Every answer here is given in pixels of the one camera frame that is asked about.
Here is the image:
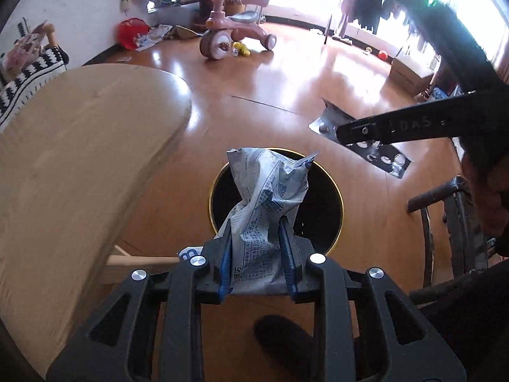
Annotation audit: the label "cardboard box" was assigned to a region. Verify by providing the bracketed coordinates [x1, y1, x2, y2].
[387, 53, 434, 96]

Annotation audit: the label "person's dark clothing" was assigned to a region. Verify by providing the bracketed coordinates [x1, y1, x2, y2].
[409, 239, 509, 382]

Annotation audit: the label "flat cardboard piece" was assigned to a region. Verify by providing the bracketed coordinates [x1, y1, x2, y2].
[173, 26, 203, 39]

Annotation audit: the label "pink printed bag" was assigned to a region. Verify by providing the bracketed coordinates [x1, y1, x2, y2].
[2, 22, 48, 80]

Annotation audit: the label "black metal chair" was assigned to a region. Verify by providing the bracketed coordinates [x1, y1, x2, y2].
[408, 176, 498, 291]

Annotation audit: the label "pink children's tricycle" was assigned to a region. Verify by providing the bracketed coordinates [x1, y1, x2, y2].
[199, 0, 278, 61]

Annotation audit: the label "black bin with gold rim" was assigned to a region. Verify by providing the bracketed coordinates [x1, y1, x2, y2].
[209, 148, 345, 256]

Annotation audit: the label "silver pill blister pack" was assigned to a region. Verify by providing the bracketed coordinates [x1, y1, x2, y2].
[308, 97, 412, 180]

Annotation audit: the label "printed paper leaflets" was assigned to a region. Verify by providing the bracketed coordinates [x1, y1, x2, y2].
[133, 25, 173, 52]

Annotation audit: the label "red plastic bag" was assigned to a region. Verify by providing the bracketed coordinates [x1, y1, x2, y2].
[118, 18, 151, 51]

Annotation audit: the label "person's right hand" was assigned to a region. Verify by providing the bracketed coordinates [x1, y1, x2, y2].
[460, 135, 509, 256]

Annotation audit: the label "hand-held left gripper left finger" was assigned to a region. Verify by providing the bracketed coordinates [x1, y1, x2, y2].
[47, 223, 235, 382]

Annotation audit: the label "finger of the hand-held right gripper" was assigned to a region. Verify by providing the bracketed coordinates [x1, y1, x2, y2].
[336, 89, 509, 146]

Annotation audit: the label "white and blue snack wrapper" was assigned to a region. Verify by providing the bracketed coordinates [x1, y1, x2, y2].
[177, 147, 321, 297]

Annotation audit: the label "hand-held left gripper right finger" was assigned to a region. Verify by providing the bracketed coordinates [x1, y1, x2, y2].
[278, 217, 468, 382]

